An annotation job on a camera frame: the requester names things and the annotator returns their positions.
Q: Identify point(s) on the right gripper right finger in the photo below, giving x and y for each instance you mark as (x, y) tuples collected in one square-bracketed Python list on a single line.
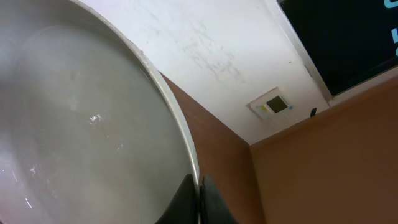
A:
[(213, 209)]

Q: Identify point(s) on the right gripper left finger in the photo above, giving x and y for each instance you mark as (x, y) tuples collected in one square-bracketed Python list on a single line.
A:
[(183, 207)]

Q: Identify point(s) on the pale blue plate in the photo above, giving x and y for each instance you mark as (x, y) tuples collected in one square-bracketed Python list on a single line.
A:
[(90, 130)]

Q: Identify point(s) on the dark window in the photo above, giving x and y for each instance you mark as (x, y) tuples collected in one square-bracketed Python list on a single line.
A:
[(349, 41)]

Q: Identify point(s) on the wall thermostat panel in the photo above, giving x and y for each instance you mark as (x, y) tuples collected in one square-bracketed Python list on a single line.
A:
[(271, 107)]

